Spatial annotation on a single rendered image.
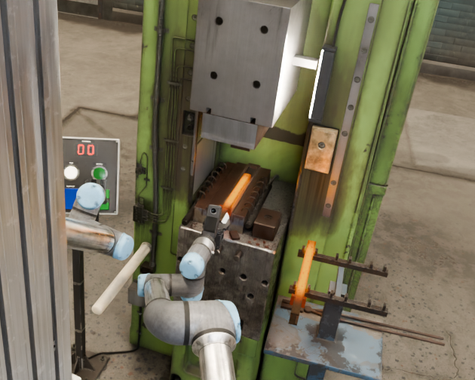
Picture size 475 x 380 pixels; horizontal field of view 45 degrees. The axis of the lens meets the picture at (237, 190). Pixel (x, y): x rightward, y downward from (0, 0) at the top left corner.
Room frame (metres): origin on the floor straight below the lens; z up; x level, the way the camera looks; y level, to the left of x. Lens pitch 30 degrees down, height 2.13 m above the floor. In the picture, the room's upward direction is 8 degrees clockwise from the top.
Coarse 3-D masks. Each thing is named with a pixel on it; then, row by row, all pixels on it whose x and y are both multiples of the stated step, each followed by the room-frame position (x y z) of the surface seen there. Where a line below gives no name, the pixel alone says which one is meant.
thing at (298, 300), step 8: (312, 248) 1.65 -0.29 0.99; (304, 256) 1.60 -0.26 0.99; (312, 256) 1.61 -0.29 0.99; (304, 264) 1.56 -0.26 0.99; (304, 272) 1.51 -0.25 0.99; (304, 280) 1.47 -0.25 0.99; (296, 288) 1.42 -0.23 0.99; (304, 288) 1.43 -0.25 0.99; (296, 296) 1.37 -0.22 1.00; (304, 296) 1.38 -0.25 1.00; (296, 304) 1.34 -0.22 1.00; (304, 304) 1.37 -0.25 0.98; (296, 312) 1.30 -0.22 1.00; (296, 320) 1.31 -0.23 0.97
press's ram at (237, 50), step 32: (224, 0) 1.84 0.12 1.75; (256, 0) 1.84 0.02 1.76; (288, 0) 1.90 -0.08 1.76; (224, 32) 1.83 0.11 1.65; (256, 32) 1.81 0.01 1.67; (288, 32) 1.81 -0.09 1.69; (224, 64) 1.83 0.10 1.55; (256, 64) 1.81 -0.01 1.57; (288, 64) 1.90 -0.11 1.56; (192, 96) 1.85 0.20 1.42; (224, 96) 1.83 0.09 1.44; (256, 96) 1.80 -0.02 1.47; (288, 96) 2.02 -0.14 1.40
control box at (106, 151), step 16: (64, 144) 1.83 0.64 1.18; (80, 144) 1.84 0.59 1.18; (96, 144) 1.86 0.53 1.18; (112, 144) 1.87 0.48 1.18; (64, 160) 1.80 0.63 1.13; (80, 160) 1.82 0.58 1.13; (96, 160) 1.83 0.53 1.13; (112, 160) 1.84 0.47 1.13; (64, 176) 1.77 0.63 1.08; (80, 176) 1.79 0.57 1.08; (112, 176) 1.81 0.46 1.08; (112, 192) 1.79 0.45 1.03; (112, 208) 1.76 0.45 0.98
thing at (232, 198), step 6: (246, 174) 2.10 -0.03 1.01; (240, 180) 2.04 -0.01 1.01; (246, 180) 2.05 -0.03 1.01; (240, 186) 1.99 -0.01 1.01; (234, 192) 1.94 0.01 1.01; (240, 192) 1.95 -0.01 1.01; (228, 198) 1.89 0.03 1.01; (234, 198) 1.89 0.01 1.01; (228, 204) 1.84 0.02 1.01; (222, 210) 1.78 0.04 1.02; (228, 210) 1.80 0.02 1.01; (222, 216) 1.74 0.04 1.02
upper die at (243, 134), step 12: (204, 120) 1.84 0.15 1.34; (216, 120) 1.83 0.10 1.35; (228, 120) 1.82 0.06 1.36; (204, 132) 1.84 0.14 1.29; (216, 132) 1.83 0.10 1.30; (228, 132) 1.82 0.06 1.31; (240, 132) 1.81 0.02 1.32; (252, 132) 1.80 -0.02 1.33; (264, 132) 1.93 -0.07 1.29; (240, 144) 1.81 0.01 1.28; (252, 144) 1.80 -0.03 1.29
